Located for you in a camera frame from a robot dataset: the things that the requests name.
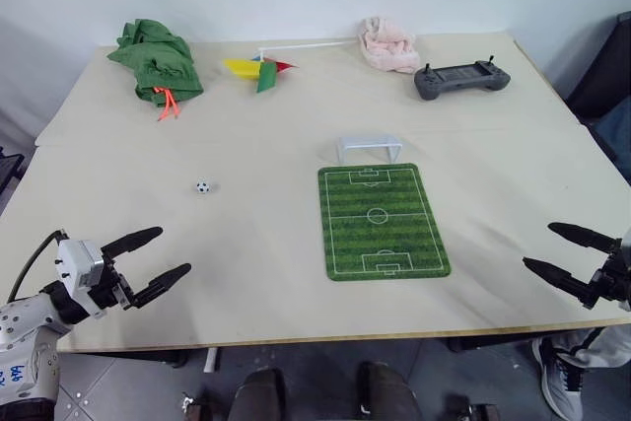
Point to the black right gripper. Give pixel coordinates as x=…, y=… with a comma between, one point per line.
x=616, y=278

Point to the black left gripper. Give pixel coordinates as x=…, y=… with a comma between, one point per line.
x=114, y=290

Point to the tiny soccer ball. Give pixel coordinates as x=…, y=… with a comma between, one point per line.
x=203, y=187

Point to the green soccer field mat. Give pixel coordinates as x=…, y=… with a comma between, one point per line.
x=384, y=233

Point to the light grey trouser leg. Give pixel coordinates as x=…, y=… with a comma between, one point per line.
x=601, y=344

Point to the white table leg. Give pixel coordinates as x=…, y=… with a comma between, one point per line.
x=212, y=359

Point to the white and black sneaker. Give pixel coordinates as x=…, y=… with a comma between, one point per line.
x=557, y=381

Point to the blue fabric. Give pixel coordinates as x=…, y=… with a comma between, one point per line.
x=616, y=127

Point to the black object at floor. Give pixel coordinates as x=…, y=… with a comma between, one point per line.
x=9, y=174

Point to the dark rounded shape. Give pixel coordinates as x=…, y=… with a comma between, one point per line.
x=387, y=391
x=263, y=394

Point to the black chair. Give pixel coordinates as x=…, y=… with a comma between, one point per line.
x=604, y=71

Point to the grey remote controller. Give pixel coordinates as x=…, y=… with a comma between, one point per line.
x=461, y=78

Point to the colourful pinwheel with white stick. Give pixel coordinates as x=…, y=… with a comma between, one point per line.
x=251, y=70

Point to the grey miniature goal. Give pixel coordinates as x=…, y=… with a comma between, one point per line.
x=367, y=143

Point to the pink towel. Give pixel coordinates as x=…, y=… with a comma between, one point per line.
x=389, y=46

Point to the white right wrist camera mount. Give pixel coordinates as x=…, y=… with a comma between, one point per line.
x=627, y=241

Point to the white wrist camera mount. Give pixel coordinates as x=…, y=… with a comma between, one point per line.
x=627, y=241
x=79, y=263

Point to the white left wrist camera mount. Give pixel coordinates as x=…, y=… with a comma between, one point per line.
x=79, y=263

